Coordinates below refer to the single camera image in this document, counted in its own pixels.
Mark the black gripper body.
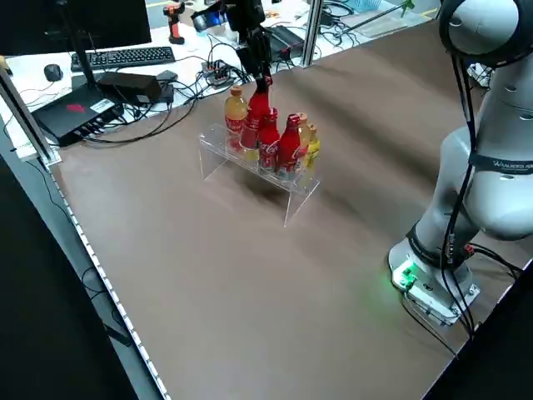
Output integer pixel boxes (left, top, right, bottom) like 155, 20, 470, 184
227, 0, 267, 33

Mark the red cola bottle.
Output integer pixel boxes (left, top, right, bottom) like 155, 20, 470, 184
242, 81, 275, 151
277, 112, 308, 178
257, 107, 281, 174

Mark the clear acrylic shelf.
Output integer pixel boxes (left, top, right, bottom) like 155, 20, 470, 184
198, 122, 321, 228

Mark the black electronic box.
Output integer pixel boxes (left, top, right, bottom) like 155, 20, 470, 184
270, 24, 306, 53

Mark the orange drink bottle red label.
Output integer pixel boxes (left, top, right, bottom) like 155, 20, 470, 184
224, 86, 250, 153
296, 111, 312, 168

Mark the red and black drill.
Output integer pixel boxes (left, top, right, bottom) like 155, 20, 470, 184
163, 2, 187, 45

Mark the yellow label tea bottle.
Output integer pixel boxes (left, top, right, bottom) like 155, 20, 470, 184
305, 123, 321, 170

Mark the black power brick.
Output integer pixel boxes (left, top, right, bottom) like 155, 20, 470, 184
97, 71, 176, 108

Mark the black keyboard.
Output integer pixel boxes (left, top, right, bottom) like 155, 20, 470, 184
69, 45, 176, 73

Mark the black monitor stand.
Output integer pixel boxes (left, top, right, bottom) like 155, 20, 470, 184
57, 0, 101, 91

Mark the black monitor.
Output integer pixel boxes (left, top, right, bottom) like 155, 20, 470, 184
0, 0, 153, 58

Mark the black computer with red logo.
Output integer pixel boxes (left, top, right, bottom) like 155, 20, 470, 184
32, 89, 126, 147

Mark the white table edge strip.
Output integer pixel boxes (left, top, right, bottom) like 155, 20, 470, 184
48, 164, 171, 400

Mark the aluminium profile post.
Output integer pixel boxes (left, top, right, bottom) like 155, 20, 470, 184
301, 0, 325, 68

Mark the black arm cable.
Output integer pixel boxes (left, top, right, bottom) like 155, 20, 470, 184
441, 41, 480, 334

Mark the aluminium corner post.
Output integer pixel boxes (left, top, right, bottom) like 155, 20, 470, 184
0, 53, 62, 164

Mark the black base cable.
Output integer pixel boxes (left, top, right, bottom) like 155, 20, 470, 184
401, 243, 526, 362

